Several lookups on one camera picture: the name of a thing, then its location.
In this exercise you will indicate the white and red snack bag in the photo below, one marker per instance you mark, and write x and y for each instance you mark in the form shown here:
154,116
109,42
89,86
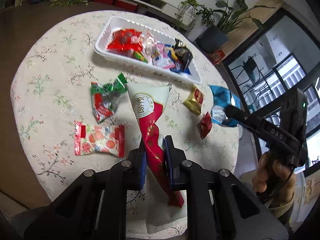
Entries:
148,103

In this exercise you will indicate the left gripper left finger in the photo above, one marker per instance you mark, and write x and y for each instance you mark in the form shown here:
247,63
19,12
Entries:
110,193

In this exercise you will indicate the white red fruit-print packet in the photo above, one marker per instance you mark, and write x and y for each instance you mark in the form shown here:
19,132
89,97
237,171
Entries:
90,139

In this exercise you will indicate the pink snack packet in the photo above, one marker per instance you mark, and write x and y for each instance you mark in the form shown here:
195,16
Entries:
160,57

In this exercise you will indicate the white plastic tray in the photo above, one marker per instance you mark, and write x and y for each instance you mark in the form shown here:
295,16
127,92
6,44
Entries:
116,23

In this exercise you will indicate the red storage box right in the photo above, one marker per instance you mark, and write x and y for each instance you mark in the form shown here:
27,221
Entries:
126,4

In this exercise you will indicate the large leaf plant dark pot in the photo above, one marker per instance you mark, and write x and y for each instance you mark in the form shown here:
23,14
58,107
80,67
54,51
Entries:
223,20

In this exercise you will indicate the black balcony chair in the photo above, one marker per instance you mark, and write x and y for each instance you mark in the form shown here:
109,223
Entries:
249,66

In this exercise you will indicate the green and red snack packet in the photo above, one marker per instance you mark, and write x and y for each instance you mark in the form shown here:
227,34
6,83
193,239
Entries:
105,97

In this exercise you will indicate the person's right hand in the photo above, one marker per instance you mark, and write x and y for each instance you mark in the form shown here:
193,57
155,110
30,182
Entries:
278,171

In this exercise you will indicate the plant in white pot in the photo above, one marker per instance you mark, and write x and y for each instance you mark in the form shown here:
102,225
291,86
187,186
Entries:
200,22

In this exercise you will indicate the black snack bag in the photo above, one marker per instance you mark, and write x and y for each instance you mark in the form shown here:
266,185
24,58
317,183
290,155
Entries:
184,56

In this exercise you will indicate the gold and red snack packet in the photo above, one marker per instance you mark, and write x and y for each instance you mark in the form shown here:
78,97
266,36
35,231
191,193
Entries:
194,101

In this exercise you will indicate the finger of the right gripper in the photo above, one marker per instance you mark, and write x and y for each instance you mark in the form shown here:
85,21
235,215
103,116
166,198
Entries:
276,138

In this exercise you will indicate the small red snack packet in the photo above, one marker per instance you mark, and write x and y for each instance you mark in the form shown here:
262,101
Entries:
205,125

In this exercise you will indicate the red gift box on floor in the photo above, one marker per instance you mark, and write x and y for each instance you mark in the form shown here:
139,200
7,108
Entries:
217,56

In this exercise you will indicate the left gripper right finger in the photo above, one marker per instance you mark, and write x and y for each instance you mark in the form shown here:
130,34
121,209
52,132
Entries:
187,175

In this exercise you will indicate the light blue snack packet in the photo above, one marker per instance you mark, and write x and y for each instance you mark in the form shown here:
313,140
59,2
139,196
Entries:
222,97

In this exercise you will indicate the hanging plant on stand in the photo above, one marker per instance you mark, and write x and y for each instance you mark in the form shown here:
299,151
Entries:
185,18

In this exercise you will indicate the blue Tipo snack packet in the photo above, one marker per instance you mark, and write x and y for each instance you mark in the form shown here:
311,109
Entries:
171,54

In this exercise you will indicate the orange cartoon snack packet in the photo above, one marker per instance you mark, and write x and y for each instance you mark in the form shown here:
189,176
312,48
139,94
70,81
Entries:
138,56

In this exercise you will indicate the white translucent snack packet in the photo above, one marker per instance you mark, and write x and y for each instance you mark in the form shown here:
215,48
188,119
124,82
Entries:
148,42

